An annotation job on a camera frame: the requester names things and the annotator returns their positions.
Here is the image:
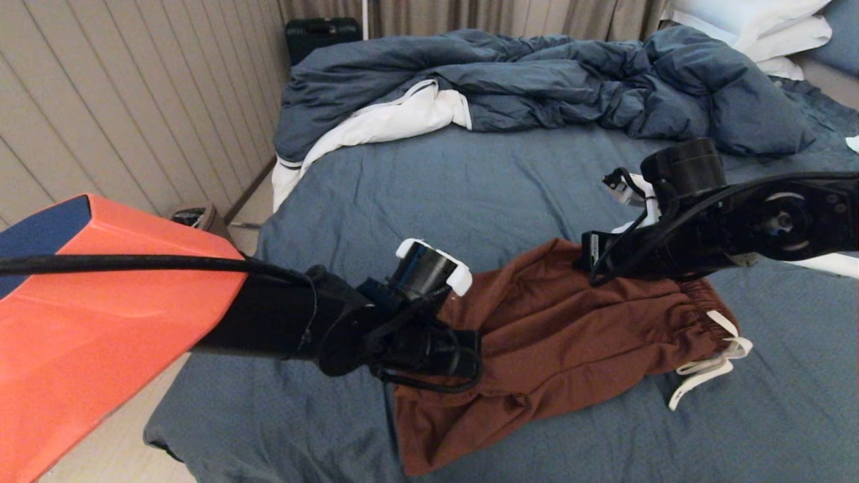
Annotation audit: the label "white flat box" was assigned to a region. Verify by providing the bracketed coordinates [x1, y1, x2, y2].
[792, 254, 859, 280]

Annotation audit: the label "crumpled blue duvet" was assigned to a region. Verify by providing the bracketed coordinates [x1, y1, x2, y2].
[274, 27, 816, 163]

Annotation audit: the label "black suitcase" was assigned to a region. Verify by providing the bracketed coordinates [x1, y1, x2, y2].
[286, 17, 363, 66]

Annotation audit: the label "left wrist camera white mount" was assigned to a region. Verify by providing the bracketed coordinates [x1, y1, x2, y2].
[386, 238, 473, 309]

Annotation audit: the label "white duvet lining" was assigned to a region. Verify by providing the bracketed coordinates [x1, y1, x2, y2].
[272, 79, 472, 212]

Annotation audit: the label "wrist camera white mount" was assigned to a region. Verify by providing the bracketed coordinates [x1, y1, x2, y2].
[386, 238, 473, 309]
[602, 138, 729, 232]

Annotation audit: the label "blue bed sheet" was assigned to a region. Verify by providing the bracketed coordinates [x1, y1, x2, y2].
[143, 77, 859, 483]

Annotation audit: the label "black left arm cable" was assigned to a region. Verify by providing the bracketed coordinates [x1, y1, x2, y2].
[0, 254, 316, 286]

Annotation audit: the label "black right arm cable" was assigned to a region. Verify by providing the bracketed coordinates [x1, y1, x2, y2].
[589, 168, 859, 288]

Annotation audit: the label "beige curtain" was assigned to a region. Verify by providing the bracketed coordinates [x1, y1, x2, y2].
[279, 0, 672, 41]

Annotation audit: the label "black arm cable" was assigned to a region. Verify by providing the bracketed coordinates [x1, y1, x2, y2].
[589, 168, 859, 288]
[0, 254, 316, 286]

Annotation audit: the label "brown elastic-waist shorts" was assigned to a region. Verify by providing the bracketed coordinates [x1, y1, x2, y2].
[393, 238, 754, 478]

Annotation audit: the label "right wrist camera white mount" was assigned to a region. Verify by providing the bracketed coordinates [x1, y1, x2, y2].
[602, 138, 729, 232]

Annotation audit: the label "brown square trash bin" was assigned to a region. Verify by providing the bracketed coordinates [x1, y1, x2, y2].
[171, 205, 232, 242]

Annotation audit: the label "blue pillow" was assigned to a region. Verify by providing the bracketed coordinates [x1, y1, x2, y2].
[805, 0, 859, 78]

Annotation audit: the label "large white pillow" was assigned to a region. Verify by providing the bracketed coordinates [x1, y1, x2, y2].
[661, 0, 838, 53]

